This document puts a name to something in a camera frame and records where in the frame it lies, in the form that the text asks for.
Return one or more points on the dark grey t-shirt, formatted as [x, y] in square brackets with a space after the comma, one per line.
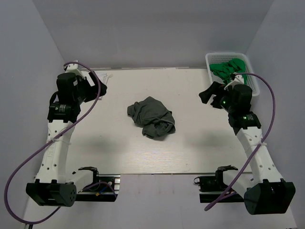
[153, 117]

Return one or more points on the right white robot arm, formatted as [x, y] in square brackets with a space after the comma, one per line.
[267, 192]

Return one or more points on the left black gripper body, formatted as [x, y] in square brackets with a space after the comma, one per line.
[86, 92]

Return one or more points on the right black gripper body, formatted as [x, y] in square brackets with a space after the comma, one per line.
[224, 101]

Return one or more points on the green t-shirt in basket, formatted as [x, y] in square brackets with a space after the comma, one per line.
[226, 69]

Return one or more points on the white folded t-shirt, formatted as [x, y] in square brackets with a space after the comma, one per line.
[104, 78]

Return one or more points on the white plastic basket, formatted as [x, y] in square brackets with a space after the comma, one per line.
[222, 57]

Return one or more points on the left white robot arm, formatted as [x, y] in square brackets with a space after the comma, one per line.
[52, 187]

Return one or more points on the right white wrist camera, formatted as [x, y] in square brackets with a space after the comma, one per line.
[236, 79]

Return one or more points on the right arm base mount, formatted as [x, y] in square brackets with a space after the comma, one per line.
[209, 190]

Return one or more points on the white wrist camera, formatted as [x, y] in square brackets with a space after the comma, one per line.
[77, 69]
[236, 79]

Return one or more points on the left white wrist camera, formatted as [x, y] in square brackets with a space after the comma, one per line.
[77, 69]

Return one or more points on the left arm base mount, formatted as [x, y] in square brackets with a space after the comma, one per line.
[95, 188]

